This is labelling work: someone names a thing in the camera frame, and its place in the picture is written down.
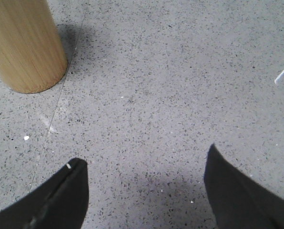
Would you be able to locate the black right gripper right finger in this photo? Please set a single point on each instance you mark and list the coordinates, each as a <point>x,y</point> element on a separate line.
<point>236,200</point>

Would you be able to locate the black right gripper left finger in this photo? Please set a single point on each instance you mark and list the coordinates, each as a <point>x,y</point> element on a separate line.
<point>59,203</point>

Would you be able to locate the bamboo cylindrical holder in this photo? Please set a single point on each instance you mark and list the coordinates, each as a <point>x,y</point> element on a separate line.
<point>32,57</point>

